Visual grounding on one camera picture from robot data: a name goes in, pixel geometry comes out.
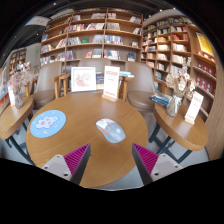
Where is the round blue mouse pad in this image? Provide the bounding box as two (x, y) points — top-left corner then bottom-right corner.
(29, 109), (67, 139)

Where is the grey computer mouse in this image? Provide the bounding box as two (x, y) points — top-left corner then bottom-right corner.
(95, 118), (127, 144)

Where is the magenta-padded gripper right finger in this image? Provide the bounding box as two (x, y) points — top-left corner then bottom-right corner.
(131, 143), (184, 186)

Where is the glass vase with beige flowers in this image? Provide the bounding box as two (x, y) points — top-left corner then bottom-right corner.
(164, 58), (198, 118)

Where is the white framed picture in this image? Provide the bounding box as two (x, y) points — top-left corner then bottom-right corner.
(70, 66), (98, 93)

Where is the small white table sign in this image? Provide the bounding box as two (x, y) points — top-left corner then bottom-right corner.
(184, 90), (205, 125)
(7, 86), (16, 107)

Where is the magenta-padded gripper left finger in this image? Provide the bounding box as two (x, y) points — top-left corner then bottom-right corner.
(41, 143), (92, 186)

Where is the stack of light books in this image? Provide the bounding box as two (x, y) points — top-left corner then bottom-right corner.
(118, 70), (135, 79)

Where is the flat wooden bookshelf unit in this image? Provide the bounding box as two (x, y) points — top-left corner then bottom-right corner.
(39, 8), (144, 67)

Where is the dark upright book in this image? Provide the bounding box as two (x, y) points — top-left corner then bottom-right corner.
(95, 71), (105, 90)

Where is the curved wooden bookshelf unit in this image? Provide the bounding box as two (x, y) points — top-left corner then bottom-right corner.
(141, 14), (218, 122)

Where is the stack of blue books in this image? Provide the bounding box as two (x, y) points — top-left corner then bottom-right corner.
(148, 91), (173, 108)

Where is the white sign on wooden base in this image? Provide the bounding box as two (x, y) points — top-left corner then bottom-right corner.
(101, 65), (121, 103)

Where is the distant wooden bookshelf unit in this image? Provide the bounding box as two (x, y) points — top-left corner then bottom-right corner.
(8, 48), (28, 76)

